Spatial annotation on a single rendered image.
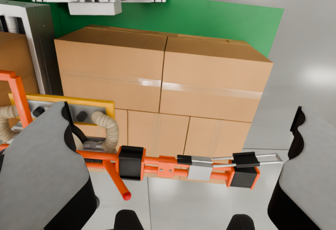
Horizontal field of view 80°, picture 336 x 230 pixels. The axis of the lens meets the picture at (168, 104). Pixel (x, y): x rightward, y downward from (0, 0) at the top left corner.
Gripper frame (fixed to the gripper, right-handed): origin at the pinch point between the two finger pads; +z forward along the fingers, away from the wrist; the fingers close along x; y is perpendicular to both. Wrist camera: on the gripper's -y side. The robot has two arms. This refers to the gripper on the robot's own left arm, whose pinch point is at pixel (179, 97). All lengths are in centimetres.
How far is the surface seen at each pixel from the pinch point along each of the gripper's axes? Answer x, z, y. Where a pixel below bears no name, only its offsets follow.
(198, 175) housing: 8, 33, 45
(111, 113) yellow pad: -21, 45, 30
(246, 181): 22, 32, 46
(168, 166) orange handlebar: -2, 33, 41
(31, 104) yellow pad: -47, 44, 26
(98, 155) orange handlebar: -23, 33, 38
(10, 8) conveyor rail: -80, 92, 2
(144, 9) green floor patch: -24, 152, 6
